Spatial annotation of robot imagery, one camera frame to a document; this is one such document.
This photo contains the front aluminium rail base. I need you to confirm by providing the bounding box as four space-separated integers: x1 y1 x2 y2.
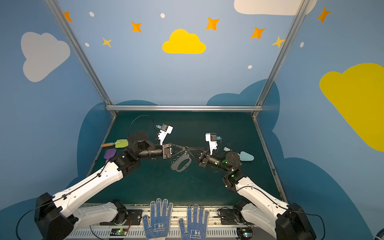
53 205 310 240

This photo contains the right aluminium frame post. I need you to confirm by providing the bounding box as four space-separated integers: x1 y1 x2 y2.
252 0 311 120

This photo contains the light blue toy spatula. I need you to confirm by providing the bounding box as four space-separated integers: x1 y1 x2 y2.
223 147 255 162

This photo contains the aluminium frame post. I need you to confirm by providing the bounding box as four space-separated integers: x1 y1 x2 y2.
252 0 311 120
45 0 113 107

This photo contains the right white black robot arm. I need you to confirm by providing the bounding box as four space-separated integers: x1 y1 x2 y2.
187 148 317 240

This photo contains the horizontal aluminium frame bar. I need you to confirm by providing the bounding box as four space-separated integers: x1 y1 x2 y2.
106 105 263 112

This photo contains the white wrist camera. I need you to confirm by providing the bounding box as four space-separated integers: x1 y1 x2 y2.
156 124 173 145
205 133 222 156

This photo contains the green toy spatula wooden handle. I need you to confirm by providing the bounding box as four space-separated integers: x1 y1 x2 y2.
101 139 129 149

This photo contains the left blue dotted work glove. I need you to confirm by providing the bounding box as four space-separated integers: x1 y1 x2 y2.
143 198 174 240

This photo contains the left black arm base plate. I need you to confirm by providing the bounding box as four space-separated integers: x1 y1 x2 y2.
99 209 143 226

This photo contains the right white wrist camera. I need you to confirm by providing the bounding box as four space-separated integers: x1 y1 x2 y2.
205 133 222 156

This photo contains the right green circuit board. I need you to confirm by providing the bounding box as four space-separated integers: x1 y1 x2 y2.
236 228 254 240

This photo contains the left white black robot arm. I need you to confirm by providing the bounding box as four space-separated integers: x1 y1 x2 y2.
34 131 175 240

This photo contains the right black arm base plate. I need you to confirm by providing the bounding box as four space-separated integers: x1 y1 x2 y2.
217 207 253 225

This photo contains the green circuit board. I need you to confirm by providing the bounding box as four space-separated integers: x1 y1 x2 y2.
110 229 129 237
236 228 254 240

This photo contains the blue dotted work glove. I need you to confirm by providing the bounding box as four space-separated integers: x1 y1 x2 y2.
143 198 174 240
179 204 210 240

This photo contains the right blue dotted work glove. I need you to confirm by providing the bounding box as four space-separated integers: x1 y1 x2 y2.
179 204 210 240

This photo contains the purple toy spatula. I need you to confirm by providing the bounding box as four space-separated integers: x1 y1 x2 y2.
104 149 117 162

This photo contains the left green circuit board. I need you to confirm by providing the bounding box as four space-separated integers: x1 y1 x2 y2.
110 229 129 237

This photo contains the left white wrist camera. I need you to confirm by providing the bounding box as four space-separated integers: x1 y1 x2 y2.
156 124 173 145

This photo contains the left aluminium frame post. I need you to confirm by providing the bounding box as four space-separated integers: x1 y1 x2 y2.
45 0 113 107

